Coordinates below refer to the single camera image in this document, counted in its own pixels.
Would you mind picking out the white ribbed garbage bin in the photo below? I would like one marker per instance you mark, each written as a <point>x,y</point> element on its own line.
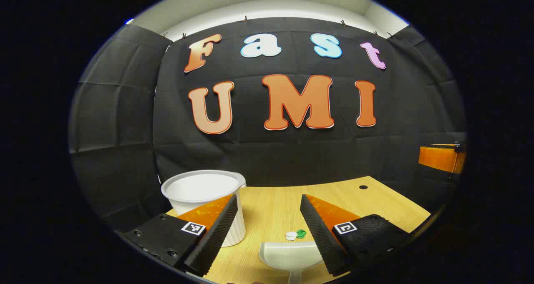
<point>200,190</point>

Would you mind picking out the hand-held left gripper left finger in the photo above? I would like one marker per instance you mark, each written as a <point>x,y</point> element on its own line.
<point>217,238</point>

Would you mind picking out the grey plastic dustpan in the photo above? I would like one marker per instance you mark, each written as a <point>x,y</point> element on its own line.
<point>288,255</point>

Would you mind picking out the wooden desktop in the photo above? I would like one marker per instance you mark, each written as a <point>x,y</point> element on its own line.
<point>271,209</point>

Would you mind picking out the black backdrop cloth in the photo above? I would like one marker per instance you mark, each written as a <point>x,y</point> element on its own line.
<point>250,150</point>

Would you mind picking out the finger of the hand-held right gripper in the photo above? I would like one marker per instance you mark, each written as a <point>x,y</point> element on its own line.
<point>440,159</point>

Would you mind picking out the green paper ball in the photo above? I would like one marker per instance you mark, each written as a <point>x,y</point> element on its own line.
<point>301,233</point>

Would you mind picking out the white paper ball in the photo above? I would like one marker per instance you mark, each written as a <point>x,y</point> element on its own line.
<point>290,235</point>

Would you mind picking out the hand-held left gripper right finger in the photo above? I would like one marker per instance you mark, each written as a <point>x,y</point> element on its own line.
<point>319,238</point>

